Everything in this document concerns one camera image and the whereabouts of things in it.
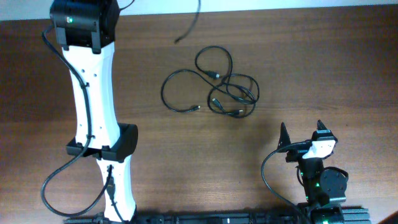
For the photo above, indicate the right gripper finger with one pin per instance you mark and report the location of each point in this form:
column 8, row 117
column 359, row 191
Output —
column 284, row 139
column 320, row 125

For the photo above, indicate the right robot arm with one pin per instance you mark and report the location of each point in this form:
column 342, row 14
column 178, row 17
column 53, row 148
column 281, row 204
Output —
column 324, row 187

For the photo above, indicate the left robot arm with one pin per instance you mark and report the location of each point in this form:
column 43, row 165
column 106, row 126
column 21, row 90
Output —
column 86, row 32

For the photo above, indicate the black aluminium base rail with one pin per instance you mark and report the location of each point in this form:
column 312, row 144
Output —
column 224, row 217

